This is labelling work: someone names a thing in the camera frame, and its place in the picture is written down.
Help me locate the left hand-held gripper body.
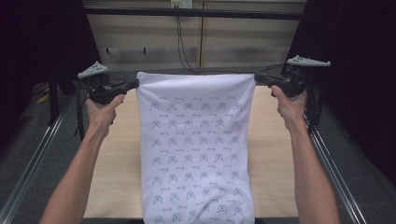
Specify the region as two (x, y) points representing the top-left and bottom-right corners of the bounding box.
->
(77, 61), (128, 105)

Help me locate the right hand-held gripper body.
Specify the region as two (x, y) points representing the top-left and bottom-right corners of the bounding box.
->
(268, 54), (332, 98)

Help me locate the white printed towel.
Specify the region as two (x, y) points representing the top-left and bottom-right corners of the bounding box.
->
(135, 71), (257, 224)

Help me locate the person's left hand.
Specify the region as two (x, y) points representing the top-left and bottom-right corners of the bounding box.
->
(85, 93), (126, 136)

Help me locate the person's right hand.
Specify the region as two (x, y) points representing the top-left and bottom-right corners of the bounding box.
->
(270, 86), (309, 133)

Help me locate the black metal stand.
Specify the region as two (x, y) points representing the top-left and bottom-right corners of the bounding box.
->
(46, 66), (94, 126)

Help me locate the yellow floor item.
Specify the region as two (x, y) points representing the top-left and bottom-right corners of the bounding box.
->
(35, 92), (50, 105)

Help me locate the black curtain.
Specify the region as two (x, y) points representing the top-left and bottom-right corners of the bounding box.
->
(0, 0), (107, 153)
(279, 0), (396, 190)

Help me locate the black horizontal bar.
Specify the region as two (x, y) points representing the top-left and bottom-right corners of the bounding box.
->
(83, 7), (307, 21)

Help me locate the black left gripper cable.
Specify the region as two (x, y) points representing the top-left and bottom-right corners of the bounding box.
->
(74, 78), (92, 142)

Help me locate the black wall cable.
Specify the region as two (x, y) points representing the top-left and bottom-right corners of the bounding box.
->
(176, 15), (285, 75)

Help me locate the white wall outlet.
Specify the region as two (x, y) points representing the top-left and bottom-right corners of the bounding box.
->
(170, 0), (194, 9)

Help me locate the metal floor rail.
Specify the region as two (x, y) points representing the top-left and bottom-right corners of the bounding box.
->
(306, 124), (369, 224)
(0, 94), (73, 224)

